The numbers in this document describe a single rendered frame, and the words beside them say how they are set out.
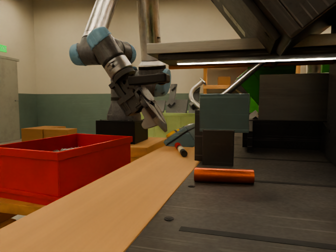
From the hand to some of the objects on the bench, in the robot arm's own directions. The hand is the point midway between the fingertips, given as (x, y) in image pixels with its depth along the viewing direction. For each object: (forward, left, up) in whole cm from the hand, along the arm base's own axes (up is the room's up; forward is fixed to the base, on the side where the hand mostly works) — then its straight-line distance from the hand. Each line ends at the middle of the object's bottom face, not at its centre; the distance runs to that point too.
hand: (165, 126), depth 84 cm
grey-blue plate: (+15, -25, -6) cm, 30 cm away
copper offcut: (+15, -38, -6) cm, 41 cm away
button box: (+6, +5, -9) cm, 11 cm away
